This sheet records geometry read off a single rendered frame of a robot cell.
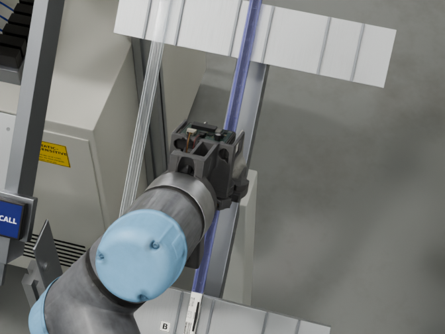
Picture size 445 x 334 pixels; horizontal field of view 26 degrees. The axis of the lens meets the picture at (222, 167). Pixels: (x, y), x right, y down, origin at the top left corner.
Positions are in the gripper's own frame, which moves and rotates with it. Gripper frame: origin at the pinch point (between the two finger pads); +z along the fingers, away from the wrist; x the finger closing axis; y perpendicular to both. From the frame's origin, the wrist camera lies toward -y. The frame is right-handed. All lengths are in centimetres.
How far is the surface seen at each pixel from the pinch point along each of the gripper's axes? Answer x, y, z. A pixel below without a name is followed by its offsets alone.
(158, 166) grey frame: 27, -32, 68
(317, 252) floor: -7, -52, 87
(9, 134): 30.7, -5.3, 4.6
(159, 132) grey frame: 26, -22, 61
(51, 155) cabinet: 37, -21, 37
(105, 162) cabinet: 29, -22, 40
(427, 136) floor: -26, -31, 120
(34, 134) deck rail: 27.9, -5.2, 6.4
